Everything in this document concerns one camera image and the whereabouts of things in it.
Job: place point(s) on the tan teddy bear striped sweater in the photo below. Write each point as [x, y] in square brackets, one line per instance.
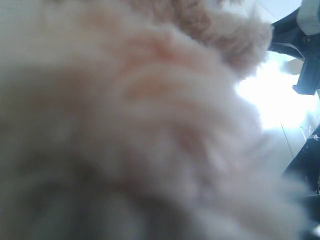
[120, 120]

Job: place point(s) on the dark background furniture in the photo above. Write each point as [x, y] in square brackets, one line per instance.
[306, 163]

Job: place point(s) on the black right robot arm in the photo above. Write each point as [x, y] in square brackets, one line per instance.
[298, 35]

